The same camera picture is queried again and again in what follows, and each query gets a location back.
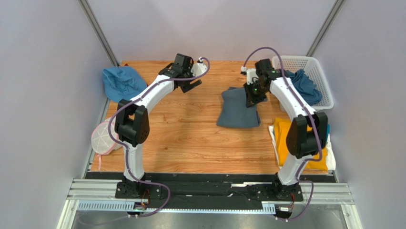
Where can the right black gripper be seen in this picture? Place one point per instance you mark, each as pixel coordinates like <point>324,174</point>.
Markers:
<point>251,92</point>

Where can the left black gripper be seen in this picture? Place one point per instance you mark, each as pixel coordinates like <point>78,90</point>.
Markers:
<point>187,86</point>

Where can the grey-blue t shirt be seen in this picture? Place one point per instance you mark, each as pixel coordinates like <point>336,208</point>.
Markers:
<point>305,87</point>
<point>235,113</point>

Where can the white plastic basket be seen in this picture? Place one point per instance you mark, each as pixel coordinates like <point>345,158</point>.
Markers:
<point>313,70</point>

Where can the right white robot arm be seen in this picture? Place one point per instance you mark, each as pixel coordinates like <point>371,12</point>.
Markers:
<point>307,134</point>

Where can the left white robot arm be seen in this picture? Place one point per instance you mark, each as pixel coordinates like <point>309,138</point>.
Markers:
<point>132,119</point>

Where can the folded yellow t shirt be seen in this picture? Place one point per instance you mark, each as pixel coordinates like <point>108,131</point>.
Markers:
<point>280,130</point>

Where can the grey-blue t shirt in basket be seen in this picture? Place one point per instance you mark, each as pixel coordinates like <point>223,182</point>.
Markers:
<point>305,87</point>

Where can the blue bucket hat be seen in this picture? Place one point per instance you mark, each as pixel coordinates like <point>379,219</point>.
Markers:
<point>122,82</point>

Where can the folded teal t shirt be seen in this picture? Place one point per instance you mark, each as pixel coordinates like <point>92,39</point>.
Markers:
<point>328,128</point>

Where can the white pink mesh laundry bag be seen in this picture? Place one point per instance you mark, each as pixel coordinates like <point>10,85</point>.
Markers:
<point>101,142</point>

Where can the folded white t shirt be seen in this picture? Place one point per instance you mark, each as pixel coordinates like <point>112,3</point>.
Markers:
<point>328,162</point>

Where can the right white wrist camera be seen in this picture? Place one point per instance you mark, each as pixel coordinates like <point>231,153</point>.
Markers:
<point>250,73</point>

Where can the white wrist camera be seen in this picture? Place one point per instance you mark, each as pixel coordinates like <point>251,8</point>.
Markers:
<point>250,73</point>
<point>201,67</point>

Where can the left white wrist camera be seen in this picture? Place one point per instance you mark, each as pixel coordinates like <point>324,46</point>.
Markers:
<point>201,67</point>

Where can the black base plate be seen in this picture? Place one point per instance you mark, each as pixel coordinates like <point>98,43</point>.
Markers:
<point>207,191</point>

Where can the right aluminium corner post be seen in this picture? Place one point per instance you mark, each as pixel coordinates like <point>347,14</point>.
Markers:
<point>329,20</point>

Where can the aluminium corner post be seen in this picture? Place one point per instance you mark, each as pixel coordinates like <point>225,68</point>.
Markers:
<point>329,20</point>
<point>99,32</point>

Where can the left aluminium corner post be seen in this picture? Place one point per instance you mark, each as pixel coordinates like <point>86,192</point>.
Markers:
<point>99,32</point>

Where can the aluminium frame rail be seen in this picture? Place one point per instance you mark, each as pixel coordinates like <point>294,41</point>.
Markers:
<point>90,204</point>

